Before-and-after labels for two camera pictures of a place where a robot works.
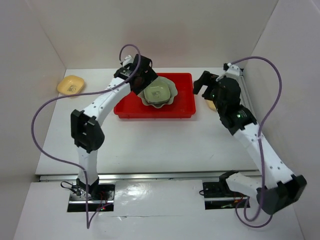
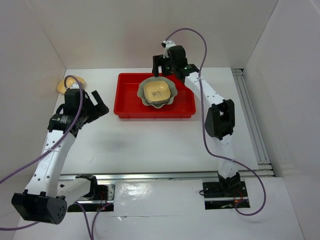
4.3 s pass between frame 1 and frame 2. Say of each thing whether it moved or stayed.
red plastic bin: stayed
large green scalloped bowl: stayed
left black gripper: moved
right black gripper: moved
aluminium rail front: stayed
